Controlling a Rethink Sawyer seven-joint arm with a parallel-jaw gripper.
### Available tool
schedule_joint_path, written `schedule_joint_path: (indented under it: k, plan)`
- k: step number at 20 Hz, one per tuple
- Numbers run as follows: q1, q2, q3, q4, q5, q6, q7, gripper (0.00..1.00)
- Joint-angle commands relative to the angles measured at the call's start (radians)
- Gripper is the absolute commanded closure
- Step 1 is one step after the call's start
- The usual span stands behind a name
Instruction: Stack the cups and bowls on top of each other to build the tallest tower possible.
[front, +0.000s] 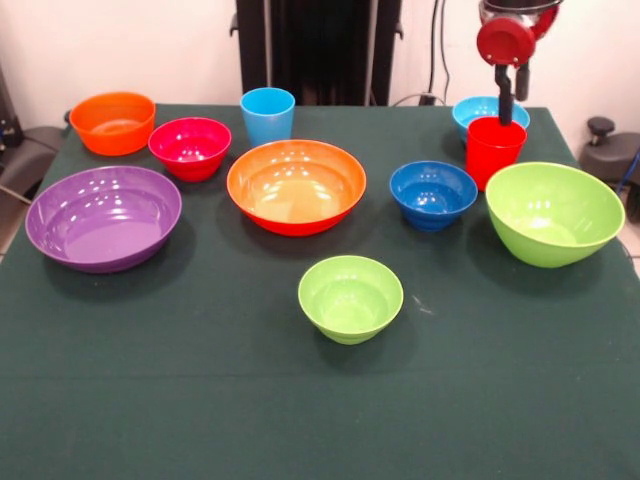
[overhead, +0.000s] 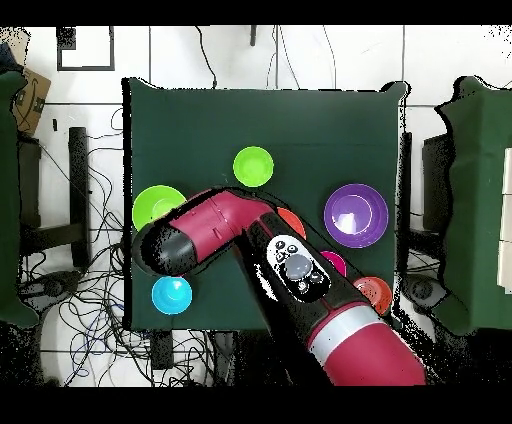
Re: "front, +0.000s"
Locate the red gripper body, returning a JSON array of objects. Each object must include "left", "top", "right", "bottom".
[{"left": 476, "top": 7, "right": 560, "bottom": 69}]

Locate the dark blue bowl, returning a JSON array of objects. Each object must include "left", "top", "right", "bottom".
[{"left": 389, "top": 160, "right": 479, "bottom": 233}]

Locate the large green bowl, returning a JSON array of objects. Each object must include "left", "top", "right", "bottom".
[{"left": 484, "top": 161, "right": 627, "bottom": 270}]

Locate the small green bowl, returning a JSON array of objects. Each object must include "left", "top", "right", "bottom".
[{"left": 297, "top": 254, "right": 405, "bottom": 346}]

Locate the light blue bowl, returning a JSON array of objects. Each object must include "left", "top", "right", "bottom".
[{"left": 451, "top": 95, "right": 531, "bottom": 146}]

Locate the red cup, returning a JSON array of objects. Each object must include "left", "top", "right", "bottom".
[{"left": 465, "top": 116, "right": 529, "bottom": 193}]

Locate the grey machine base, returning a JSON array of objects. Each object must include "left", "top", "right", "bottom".
[
  {"left": 579, "top": 116, "right": 640, "bottom": 186},
  {"left": 0, "top": 124, "right": 66, "bottom": 201}
]

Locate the wide orange bowl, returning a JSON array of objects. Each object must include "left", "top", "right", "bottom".
[{"left": 226, "top": 138, "right": 368, "bottom": 237}]

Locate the light blue cup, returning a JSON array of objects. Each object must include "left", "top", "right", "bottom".
[{"left": 239, "top": 87, "right": 296, "bottom": 149}]

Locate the magenta bowl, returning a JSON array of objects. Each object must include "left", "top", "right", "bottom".
[{"left": 147, "top": 116, "right": 233, "bottom": 183}]

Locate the dark green tablecloth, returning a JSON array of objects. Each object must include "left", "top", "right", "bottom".
[{"left": 0, "top": 102, "right": 640, "bottom": 480}]

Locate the deep orange bowl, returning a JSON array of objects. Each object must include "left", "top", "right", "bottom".
[{"left": 68, "top": 91, "right": 157, "bottom": 157}]

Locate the purple bowl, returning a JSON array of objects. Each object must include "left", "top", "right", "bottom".
[{"left": 24, "top": 165, "right": 183, "bottom": 275}]

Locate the black wall cable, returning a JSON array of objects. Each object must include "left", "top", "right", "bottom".
[{"left": 394, "top": 0, "right": 451, "bottom": 107}]

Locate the blue cable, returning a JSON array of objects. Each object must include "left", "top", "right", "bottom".
[{"left": 616, "top": 147, "right": 640, "bottom": 196}]

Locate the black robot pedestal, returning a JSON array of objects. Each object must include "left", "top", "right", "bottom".
[{"left": 230, "top": 0, "right": 404, "bottom": 109}]

